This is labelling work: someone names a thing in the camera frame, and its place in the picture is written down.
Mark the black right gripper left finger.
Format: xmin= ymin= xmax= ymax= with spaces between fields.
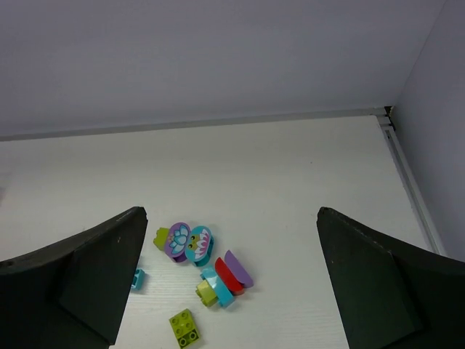
xmin=1 ymin=206 xmax=147 ymax=348

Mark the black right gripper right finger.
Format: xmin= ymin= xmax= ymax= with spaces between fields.
xmin=317 ymin=207 xmax=464 ymax=348

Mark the small teal brick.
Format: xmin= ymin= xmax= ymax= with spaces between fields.
xmin=131 ymin=268 xmax=146 ymax=291

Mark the small green brick behind flower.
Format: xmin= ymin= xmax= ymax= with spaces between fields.
xmin=153 ymin=228 xmax=169 ymax=251

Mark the green flat plate brick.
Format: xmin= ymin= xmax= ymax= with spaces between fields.
xmin=169 ymin=308 xmax=201 ymax=348

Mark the purple oval flower brick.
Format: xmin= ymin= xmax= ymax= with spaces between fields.
xmin=163 ymin=222 xmax=191 ymax=263

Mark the green square brick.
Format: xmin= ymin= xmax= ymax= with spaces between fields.
xmin=195 ymin=280 xmax=218 ymax=308

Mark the teal oval frog brick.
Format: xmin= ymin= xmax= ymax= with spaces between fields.
xmin=185 ymin=225 xmax=214 ymax=267

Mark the purple half-round brick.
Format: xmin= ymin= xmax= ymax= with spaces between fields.
xmin=225 ymin=250 xmax=254 ymax=289

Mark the teal long brick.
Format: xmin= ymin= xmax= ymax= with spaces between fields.
xmin=201 ymin=267 xmax=235 ymax=308

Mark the red half-round brick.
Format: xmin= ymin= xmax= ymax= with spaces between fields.
xmin=214 ymin=257 xmax=245 ymax=296

